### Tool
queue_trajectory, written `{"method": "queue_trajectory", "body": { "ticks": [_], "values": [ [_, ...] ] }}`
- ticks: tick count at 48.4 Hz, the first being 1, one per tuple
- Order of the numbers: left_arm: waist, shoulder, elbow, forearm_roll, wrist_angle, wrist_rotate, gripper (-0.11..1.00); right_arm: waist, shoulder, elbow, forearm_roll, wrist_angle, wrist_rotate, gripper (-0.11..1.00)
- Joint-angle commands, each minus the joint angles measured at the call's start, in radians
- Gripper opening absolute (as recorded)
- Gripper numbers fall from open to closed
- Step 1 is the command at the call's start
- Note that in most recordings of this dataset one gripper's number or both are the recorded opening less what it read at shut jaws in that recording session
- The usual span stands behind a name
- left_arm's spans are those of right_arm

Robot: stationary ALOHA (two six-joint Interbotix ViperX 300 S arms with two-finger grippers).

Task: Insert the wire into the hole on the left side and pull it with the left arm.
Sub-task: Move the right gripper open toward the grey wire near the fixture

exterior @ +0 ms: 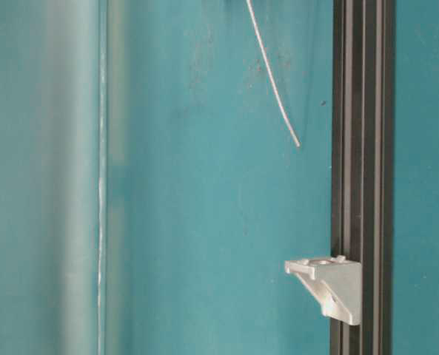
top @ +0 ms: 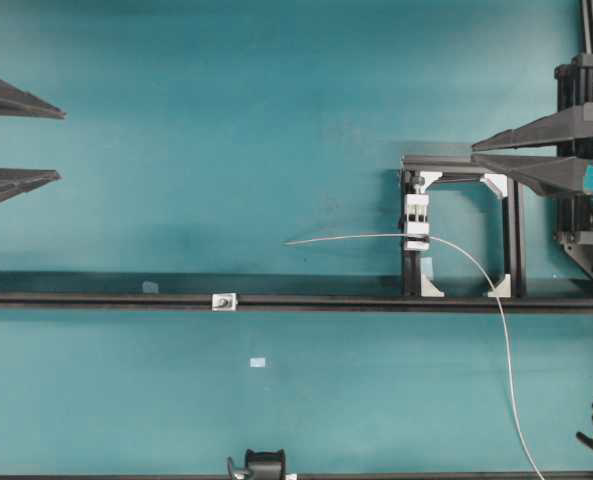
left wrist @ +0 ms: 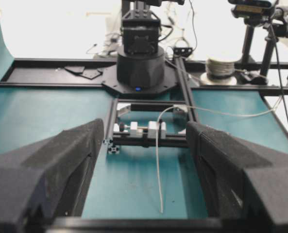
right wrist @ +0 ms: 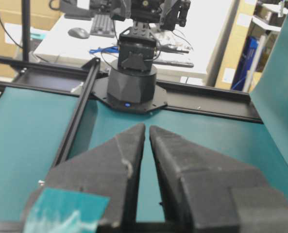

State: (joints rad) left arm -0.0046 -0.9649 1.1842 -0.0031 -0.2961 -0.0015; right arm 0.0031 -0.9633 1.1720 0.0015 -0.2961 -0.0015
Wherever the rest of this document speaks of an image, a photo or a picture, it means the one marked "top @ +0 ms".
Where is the black clip at bottom edge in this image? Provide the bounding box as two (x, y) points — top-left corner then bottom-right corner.
(226, 449), (287, 480)

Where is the long black aluminium rail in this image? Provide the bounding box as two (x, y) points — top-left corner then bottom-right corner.
(0, 293), (593, 315)

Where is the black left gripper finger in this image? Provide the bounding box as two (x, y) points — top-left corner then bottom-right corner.
(0, 79), (66, 120)
(0, 168), (61, 203)

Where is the thin white wire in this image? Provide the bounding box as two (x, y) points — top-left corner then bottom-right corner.
(282, 233), (547, 480)

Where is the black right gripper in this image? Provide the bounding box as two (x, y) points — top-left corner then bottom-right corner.
(471, 54), (593, 280)

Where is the small white tape patch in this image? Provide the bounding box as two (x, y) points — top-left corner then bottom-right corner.
(249, 357), (267, 368)

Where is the white clamp block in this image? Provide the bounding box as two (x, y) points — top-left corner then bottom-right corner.
(403, 194), (430, 252)

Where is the black square aluminium frame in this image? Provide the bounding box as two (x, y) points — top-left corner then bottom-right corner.
(399, 154), (526, 298)

